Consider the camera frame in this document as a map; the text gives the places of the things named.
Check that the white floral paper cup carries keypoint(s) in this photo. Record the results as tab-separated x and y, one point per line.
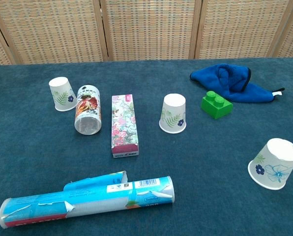
172	110
61	93

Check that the white cup large blue flower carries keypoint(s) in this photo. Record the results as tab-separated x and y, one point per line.
274	162

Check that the pink floral carton box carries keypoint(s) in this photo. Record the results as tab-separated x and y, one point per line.
124	123

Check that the clear bottle with colourful label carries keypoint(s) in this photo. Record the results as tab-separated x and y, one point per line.
87	108

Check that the green toy building block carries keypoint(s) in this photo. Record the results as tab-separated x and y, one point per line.
216	108

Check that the blue microfiber cloth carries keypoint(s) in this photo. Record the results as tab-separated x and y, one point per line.
225	78

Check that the blue plastic wrap roll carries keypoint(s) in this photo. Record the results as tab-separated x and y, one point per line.
99	196

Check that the teal carpet table cover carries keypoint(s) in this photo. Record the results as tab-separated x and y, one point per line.
38	147

